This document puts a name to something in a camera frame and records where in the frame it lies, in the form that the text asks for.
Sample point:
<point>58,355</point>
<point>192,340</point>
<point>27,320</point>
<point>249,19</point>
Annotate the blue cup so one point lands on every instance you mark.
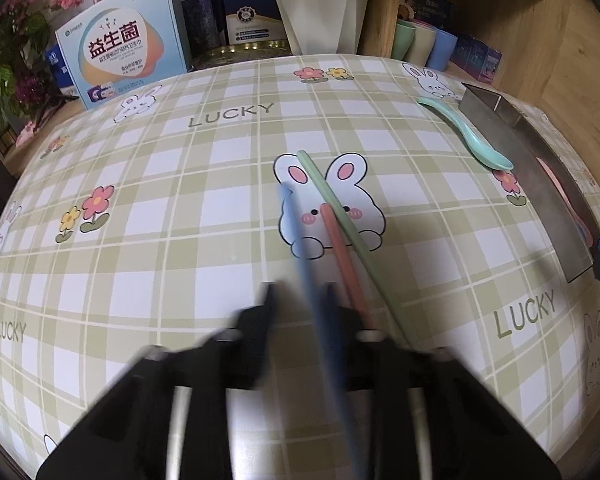
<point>444,50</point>

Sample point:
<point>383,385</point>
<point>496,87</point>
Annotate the dark patterned box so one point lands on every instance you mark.
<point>200,25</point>

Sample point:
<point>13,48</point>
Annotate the pink flower plant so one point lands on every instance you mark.
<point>15,60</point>

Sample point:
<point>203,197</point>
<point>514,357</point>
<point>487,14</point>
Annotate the green spoon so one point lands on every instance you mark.
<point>489,152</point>

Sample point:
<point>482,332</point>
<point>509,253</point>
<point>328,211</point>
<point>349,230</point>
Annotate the stainless steel utensil tray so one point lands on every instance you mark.
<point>529,160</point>

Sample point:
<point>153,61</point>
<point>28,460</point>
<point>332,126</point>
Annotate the pink chopstick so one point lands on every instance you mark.
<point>337,250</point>

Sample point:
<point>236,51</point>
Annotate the light blue printed box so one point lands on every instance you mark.
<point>125,45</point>

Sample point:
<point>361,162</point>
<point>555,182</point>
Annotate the dark blue box white label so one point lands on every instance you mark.
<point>252,10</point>

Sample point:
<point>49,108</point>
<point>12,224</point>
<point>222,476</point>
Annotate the wooden shelf unit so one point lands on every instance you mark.
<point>554,20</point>

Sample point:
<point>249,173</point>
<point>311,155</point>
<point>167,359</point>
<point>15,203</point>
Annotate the gold patterned tray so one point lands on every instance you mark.
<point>240,55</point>

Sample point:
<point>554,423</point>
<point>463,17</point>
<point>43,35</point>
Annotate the blue box with white print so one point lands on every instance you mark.
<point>437,10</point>

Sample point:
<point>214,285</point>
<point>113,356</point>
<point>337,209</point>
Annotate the green cup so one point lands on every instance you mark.
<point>402,40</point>

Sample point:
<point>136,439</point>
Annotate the pink spoon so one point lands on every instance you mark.
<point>554,180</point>

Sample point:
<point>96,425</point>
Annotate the blue chopstick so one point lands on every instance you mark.
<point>300,240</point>

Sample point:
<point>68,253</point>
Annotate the checked rabbit print tablecloth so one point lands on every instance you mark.
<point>180,235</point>

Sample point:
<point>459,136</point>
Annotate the purple printed box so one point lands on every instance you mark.
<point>484,62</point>

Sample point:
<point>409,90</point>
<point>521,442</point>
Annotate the beige cup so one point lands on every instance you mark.
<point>422,45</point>

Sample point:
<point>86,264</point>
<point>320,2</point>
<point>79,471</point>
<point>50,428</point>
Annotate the green chopstick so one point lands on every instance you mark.
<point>340,205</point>

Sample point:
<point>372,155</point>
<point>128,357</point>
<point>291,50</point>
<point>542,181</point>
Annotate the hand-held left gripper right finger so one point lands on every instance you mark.
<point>332,310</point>

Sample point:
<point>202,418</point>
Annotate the white plant pot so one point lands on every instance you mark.
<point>320,15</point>

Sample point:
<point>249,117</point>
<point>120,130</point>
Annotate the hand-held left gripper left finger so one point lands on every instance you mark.
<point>270,320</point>

